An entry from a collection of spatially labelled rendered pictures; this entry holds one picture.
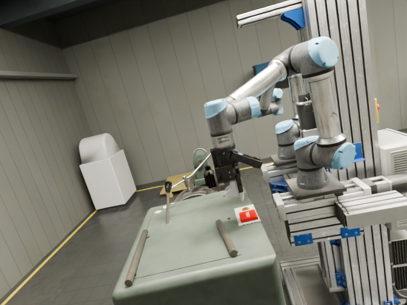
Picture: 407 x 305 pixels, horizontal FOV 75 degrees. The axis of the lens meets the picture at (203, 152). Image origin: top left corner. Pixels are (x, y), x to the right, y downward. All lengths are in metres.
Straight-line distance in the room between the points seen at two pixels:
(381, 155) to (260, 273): 1.03
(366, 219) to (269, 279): 0.66
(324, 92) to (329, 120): 0.11
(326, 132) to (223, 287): 0.72
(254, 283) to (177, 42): 5.12
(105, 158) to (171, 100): 1.76
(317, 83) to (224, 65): 4.41
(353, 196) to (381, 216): 0.14
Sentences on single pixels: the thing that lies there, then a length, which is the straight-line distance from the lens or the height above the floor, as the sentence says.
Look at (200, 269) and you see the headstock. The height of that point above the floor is 1.25.
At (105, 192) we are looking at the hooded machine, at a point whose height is 0.35.
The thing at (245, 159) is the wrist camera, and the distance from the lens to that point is 0.90.
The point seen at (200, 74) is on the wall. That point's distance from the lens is 5.50.
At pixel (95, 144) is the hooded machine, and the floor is 1.23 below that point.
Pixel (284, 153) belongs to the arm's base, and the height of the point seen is 1.20.
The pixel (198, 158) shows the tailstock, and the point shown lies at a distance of 2.48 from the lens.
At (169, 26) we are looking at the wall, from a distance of 5.67.
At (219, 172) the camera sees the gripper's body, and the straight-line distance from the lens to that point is 0.88.
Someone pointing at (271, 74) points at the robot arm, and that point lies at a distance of 1.14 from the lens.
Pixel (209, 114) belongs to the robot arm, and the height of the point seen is 1.65.
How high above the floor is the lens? 1.74
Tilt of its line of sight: 13 degrees down
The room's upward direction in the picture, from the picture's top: 14 degrees counter-clockwise
